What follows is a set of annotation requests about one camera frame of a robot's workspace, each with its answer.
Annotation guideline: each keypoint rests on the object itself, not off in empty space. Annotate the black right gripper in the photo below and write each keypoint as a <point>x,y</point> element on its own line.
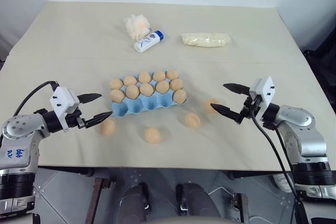
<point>250,110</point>

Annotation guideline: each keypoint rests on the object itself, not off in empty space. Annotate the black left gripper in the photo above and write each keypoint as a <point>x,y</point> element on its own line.
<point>74,121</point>

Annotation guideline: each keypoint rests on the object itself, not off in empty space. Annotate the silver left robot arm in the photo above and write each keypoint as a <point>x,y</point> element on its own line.
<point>15,129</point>

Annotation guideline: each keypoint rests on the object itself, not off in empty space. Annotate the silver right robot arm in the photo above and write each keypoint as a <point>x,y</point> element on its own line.
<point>302,129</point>

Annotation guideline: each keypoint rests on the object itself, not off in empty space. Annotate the blue egg tray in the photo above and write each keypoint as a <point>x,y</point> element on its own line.
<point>141,107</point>

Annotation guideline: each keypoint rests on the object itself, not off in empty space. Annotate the tan egg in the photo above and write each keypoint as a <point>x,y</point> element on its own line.
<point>144,76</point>
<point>132,91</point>
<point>159,76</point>
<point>172,74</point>
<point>116,95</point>
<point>146,89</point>
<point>152,135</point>
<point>115,84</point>
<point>209,107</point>
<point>130,80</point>
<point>176,84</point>
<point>162,87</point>
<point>179,96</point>
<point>107,127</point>
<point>192,121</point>

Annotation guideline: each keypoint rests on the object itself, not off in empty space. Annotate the clear bag of yellow contents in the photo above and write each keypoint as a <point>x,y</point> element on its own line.
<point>206,40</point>

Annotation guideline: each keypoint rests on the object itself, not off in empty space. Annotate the white bottle with blue cap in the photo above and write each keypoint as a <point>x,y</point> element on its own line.
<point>147,41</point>

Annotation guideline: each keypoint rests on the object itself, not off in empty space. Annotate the rusty metal bar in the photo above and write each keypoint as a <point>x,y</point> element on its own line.
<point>95,197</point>
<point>240,208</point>

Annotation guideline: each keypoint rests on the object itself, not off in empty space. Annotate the white mesh bath sponge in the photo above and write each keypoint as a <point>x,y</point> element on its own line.
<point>136,26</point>

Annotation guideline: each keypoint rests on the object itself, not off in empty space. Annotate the white shoe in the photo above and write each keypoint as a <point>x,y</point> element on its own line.
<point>282,182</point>

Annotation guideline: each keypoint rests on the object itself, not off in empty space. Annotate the dark rounded shape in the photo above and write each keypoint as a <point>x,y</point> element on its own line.
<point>134,203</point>
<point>199,203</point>

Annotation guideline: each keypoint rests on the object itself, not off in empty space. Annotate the beige rounded robot body edge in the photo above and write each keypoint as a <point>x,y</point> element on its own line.
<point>170,221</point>

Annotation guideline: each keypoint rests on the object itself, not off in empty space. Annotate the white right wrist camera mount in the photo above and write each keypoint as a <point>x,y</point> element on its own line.
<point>262,90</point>

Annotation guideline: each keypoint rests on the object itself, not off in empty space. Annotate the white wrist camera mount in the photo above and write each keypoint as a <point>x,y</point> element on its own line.
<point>262,90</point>
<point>61,100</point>

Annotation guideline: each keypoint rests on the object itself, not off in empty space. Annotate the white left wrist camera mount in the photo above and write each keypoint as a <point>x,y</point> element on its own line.
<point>61,100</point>

